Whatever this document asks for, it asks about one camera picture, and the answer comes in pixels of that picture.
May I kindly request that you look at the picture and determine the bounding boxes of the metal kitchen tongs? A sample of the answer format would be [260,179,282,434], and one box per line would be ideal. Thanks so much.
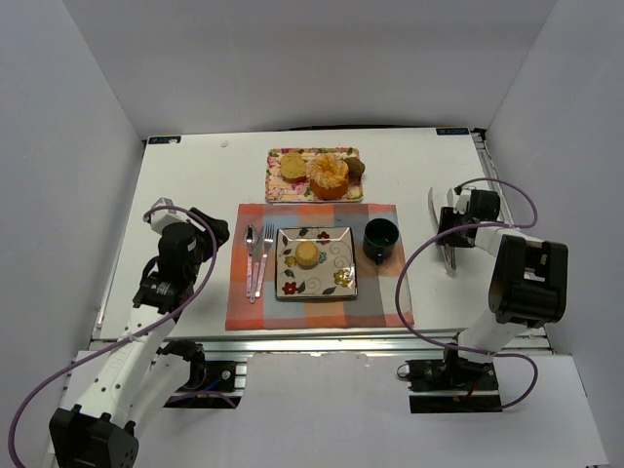
[427,187,457,277]

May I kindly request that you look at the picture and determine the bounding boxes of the small yellow muffin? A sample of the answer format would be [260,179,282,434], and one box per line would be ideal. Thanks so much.
[294,241,320,268]

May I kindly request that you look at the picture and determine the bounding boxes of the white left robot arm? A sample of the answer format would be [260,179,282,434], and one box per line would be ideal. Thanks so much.
[49,202,229,467]

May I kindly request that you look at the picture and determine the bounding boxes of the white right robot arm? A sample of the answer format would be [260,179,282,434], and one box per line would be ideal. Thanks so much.
[428,187,568,383]

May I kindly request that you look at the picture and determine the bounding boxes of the floral serving tray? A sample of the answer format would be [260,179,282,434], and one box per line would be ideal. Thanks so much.
[264,147,366,203]

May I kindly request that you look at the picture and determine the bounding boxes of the dark green mug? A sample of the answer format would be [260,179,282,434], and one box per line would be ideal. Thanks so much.
[363,218,400,265]

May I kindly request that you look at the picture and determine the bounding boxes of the blue label sticker right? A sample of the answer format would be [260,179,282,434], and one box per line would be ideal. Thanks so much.
[436,127,470,137]

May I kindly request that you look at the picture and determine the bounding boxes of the blue label sticker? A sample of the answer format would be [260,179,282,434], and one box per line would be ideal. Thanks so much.
[147,136,181,145]
[436,127,470,137]

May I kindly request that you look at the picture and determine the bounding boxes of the large yellow muffin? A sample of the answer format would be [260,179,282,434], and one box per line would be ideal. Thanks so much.
[280,152,308,183]

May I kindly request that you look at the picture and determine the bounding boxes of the blue label sticker left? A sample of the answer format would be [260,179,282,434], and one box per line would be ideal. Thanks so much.
[147,136,181,145]

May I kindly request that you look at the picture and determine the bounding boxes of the checkered orange placemat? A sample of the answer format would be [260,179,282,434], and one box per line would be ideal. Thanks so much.
[225,203,413,331]

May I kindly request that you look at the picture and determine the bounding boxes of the brown chocolate muffin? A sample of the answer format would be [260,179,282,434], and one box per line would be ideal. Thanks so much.
[343,157,366,180]

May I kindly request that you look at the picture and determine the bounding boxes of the square floral plate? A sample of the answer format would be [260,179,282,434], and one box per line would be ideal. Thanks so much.
[275,226,357,301]

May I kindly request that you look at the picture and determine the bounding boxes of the spoon with floral handle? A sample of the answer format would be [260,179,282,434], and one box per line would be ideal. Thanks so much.
[245,224,258,298]

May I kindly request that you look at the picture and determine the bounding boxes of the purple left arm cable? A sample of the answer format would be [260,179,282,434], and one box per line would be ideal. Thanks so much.
[8,206,220,467]

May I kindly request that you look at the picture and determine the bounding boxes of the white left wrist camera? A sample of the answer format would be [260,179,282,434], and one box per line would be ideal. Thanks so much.
[142,197,186,235]

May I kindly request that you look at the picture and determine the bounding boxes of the fork with floral handle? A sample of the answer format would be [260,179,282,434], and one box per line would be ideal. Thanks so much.
[253,224,275,299]

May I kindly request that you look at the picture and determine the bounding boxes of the sesame ring bread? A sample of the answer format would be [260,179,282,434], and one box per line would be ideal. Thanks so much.
[309,155,349,200]

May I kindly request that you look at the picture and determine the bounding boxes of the aluminium table frame rail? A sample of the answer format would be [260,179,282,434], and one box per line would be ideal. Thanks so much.
[170,328,442,356]

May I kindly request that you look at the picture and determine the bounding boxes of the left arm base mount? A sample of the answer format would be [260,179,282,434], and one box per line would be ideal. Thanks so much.
[149,339,242,410]

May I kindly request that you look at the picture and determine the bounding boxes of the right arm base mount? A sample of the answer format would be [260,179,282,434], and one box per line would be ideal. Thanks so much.
[396,360,502,414]

